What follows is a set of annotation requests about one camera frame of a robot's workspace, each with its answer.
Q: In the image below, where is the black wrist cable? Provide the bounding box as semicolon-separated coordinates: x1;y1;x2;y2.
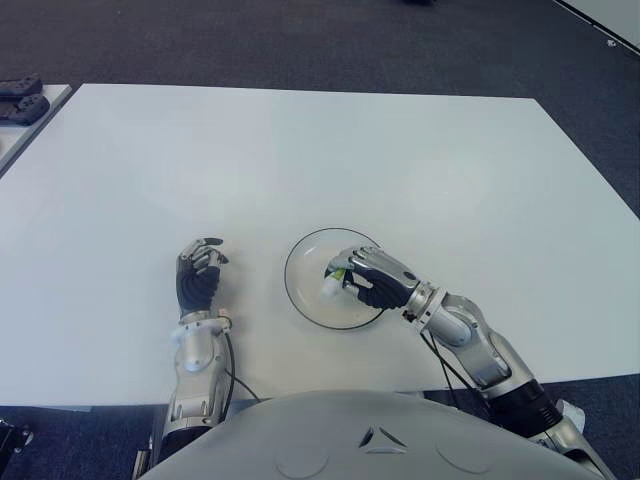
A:
219;327;262;417
416;324;494;417

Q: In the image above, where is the green white toothpaste tube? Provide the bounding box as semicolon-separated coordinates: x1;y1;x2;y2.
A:
319;267;354;302

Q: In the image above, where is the small white side table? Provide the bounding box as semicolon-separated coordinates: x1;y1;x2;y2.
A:
0;83;74;174

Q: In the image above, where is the white neighbouring table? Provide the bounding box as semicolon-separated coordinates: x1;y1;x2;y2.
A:
551;0;640;57

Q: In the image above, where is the black metal bracket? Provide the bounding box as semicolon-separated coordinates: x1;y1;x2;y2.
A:
0;416;36;457

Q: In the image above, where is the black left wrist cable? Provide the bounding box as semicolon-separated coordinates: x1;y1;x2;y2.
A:
219;327;262;417

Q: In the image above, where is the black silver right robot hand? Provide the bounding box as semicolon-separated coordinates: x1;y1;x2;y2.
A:
325;246;421;309

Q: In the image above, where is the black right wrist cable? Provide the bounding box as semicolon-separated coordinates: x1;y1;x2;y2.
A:
416;324;494;417

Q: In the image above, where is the black game controller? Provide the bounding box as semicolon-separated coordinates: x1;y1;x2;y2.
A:
0;94;52;127
0;73;44;98

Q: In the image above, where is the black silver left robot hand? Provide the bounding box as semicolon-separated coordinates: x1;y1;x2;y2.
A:
174;236;230;319

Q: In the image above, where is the grey robot torso shell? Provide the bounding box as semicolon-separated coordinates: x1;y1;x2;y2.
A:
134;389;612;480

